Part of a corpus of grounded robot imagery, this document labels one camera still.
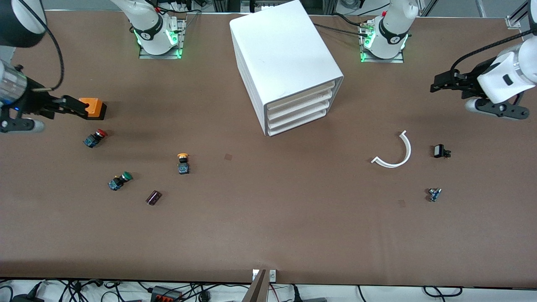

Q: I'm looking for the black base cable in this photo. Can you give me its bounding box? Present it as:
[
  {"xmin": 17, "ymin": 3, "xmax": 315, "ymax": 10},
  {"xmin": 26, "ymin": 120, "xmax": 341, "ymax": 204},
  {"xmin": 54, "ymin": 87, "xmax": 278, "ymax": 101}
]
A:
[{"xmin": 313, "ymin": 23, "xmax": 370, "ymax": 37}]

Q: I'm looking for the green push button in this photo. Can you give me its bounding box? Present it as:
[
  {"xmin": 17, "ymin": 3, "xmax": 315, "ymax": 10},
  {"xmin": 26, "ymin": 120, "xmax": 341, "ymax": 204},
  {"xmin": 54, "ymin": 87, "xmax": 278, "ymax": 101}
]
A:
[{"xmin": 108, "ymin": 171, "xmax": 133, "ymax": 191}]

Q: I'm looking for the black looped cable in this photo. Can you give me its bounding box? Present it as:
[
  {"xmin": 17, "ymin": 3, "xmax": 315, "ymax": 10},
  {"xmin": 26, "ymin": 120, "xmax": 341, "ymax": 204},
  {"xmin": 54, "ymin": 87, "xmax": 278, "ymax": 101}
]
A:
[{"xmin": 423, "ymin": 286, "xmax": 463, "ymax": 298}]

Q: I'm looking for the orange box with hole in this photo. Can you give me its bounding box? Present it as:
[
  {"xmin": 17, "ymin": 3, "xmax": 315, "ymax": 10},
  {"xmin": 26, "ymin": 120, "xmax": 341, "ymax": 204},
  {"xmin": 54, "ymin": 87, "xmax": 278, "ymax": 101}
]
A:
[{"xmin": 79, "ymin": 97, "xmax": 107, "ymax": 121}]

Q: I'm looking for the black plug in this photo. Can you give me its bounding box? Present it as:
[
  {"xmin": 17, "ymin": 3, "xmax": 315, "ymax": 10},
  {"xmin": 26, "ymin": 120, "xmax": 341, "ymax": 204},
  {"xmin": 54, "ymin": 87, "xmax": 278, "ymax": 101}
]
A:
[{"xmin": 289, "ymin": 284, "xmax": 328, "ymax": 302}]

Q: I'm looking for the red push button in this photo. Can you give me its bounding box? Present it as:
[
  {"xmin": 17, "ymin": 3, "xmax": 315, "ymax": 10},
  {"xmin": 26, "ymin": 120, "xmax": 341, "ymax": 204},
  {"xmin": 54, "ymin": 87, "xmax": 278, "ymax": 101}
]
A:
[{"xmin": 83, "ymin": 129, "xmax": 108, "ymax": 148}]

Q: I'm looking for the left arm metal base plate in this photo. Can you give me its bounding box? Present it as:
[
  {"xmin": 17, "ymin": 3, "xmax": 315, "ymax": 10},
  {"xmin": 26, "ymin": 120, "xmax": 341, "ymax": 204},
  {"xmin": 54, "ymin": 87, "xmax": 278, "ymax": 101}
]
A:
[{"xmin": 359, "ymin": 21, "xmax": 405, "ymax": 64}]

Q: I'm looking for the wooden post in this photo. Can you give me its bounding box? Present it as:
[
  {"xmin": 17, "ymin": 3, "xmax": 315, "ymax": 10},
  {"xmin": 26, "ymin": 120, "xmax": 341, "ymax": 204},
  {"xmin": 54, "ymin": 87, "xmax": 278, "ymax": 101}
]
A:
[{"xmin": 241, "ymin": 269, "xmax": 270, "ymax": 302}]

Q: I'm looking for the white drawer cabinet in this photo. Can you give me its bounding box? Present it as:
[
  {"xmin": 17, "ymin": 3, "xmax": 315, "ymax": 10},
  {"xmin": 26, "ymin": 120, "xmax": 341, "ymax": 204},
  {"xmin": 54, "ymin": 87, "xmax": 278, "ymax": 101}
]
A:
[{"xmin": 229, "ymin": 0, "xmax": 344, "ymax": 137}]

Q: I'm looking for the white curved plastic strip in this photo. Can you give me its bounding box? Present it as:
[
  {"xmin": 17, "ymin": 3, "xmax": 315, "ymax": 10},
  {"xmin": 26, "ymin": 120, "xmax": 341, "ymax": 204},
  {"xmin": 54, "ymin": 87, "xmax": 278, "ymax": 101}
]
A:
[{"xmin": 371, "ymin": 130, "xmax": 412, "ymax": 169}]

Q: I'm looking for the aluminium profile strut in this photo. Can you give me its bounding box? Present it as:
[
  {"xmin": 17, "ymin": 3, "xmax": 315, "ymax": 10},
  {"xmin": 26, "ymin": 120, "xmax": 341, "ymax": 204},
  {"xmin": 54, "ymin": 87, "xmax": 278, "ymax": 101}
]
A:
[{"xmin": 508, "ymin": 0, "xmax": 530, "ymax": 21}]

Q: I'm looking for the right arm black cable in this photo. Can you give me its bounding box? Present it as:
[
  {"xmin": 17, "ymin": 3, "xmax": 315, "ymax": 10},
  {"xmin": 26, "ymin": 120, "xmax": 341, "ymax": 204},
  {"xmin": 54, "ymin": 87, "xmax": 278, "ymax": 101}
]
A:
[{"xmin": 19, "ymin": 0, "xmax": 65, "ymax": 91}]

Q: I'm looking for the black orange power strip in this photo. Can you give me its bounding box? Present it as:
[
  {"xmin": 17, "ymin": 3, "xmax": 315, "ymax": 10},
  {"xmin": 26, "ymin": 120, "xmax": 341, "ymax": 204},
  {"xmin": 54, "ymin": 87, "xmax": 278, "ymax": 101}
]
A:
[{"xmin": 150, "ymin": 285, "xmax": 184, "ymax": 302}]

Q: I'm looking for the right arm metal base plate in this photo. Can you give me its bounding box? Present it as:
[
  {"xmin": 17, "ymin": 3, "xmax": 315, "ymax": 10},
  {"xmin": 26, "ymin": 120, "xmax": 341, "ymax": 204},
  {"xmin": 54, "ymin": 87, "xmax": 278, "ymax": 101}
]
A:
[{"xmin": 138, "ymin": 19, "xmax": 187, "ymax": 60}]

